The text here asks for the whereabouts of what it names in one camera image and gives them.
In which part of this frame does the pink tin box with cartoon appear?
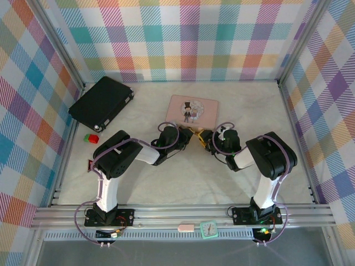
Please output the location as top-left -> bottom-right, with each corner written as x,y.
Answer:
164,94 -> 222,131

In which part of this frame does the black base plate left arm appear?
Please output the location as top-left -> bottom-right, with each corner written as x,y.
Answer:
84,208 -> 135,228

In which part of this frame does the black base plate right arm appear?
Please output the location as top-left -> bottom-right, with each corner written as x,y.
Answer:
231,206 -> 283,226

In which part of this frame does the black rectangular case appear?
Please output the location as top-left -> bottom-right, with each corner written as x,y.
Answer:
68,76 -> 136,132

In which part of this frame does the teal square clock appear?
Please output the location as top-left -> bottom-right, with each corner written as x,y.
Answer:
200,219 -> 219,241

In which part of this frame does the small black connector board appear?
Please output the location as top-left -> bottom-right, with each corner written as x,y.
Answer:
252,227 -> 274,243
95,229 -> 123,241

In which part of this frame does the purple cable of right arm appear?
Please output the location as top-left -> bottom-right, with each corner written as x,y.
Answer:
211,121 -> 291,246

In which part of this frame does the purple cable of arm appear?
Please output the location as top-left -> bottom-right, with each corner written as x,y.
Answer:
211,121 -> 291,246
74,121 -> 181,246

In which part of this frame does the aluminium frame rail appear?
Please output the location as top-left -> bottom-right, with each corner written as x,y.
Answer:
30,204 -> 338,231

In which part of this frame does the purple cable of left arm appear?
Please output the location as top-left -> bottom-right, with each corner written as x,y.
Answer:
74,121 -> 181,246

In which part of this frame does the grey slotted cable duct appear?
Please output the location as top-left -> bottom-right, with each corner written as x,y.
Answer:
44,231 -> 255,242

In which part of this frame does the aluminium frame post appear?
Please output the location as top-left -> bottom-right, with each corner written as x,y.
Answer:
32,0 -> 86,90
276,0 -> 334,85

